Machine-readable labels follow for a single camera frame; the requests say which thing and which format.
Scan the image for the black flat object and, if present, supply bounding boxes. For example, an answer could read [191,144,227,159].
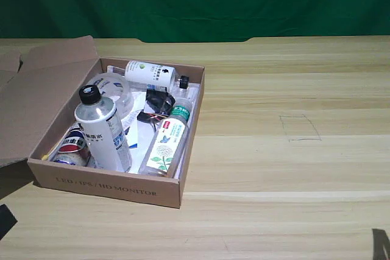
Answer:
[0,204,18,240]

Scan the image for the clear bottle green flower label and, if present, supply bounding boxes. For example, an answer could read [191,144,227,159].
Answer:
[138,97,193,178]

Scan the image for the black fan with wires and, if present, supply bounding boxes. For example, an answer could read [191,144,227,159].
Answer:
[136,88,176,127]

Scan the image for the Pepsi can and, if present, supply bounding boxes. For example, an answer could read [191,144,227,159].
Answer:
[51,121,92,167]

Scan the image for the white paper sheets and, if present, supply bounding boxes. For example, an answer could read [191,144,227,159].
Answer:
[121,89,159,175]

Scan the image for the small white bottle black cap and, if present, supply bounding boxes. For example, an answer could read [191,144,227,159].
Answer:
[124,60,190,90]

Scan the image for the clear tape roll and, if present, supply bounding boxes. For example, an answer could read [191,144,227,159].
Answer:
[88,73,135,121]

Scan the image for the green backdrop cloth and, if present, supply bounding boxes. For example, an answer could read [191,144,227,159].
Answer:
[0,0,390,43]

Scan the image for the brown cardboard box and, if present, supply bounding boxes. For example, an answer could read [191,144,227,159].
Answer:
[0,35,205,209]

